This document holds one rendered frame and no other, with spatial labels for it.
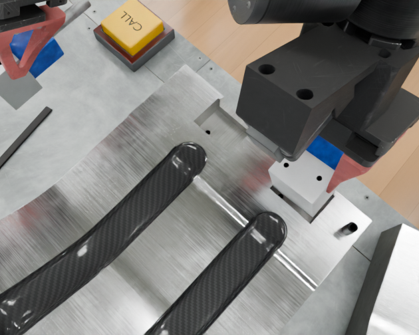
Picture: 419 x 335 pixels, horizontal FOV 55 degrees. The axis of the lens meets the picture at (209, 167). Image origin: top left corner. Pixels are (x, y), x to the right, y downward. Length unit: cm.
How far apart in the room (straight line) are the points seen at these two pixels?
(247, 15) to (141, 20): 37
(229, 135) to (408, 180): 24
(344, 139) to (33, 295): 29
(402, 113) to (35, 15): 29
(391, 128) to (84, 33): 46
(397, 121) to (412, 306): 23
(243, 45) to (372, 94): 36
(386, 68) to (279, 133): 7
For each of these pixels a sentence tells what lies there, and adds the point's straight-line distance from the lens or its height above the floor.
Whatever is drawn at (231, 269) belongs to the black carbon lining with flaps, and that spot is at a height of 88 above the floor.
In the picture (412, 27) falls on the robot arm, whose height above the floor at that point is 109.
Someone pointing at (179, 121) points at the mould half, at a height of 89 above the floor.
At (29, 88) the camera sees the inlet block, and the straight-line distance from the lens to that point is 45.
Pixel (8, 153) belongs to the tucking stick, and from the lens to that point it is 57.
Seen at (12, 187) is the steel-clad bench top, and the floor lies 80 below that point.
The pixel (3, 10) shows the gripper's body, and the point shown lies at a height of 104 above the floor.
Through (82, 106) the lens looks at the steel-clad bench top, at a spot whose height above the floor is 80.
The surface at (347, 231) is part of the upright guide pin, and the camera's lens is 41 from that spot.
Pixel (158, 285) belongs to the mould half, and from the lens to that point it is 40.
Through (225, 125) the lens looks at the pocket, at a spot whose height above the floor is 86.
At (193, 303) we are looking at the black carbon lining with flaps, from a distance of 40.
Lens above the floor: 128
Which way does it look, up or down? 71 degrees down
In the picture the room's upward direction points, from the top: 2 degrees clockwise
